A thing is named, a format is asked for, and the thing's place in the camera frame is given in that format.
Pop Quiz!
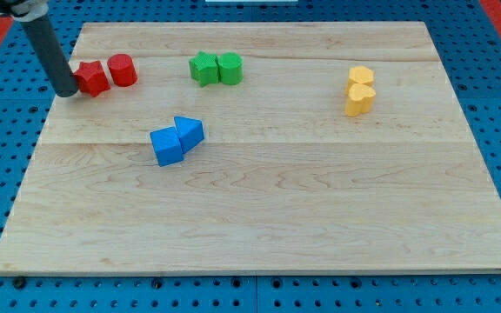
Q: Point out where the red star block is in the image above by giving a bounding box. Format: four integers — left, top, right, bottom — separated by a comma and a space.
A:
74, 61, 110, 97

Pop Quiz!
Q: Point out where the green star block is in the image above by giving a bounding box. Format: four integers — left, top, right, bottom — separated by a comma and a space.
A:
189, 51, 219, 87

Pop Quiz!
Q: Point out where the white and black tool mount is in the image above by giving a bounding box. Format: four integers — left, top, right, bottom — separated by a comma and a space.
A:
0, 0, 49, 22

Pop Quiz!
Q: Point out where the red cylinder block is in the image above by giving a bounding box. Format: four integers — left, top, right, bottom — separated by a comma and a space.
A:
107, 54, 138, 87

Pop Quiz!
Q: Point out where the light wooden board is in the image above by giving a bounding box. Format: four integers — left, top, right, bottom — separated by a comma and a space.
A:
0, 22, 501, 276

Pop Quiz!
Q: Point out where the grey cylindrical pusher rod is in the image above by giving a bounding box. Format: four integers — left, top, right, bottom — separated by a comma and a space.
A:
21, 15, 78, 97

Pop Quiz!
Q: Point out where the yellow hexagon block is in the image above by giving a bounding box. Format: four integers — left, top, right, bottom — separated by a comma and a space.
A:
344, 65, 375, 95

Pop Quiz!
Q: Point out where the green cylinder block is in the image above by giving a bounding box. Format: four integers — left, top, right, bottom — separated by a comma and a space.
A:
218, 52, 243, 85

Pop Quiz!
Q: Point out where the blue triangle block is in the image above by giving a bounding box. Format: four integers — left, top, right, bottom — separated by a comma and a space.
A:
174, 116, 204, 153

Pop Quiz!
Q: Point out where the blue cube block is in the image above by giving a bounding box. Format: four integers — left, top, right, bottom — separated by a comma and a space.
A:
150, 127, 184, 167

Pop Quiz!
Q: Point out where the yellow heart block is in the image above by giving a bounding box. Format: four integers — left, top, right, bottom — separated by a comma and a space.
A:
344, 83, 377, 117

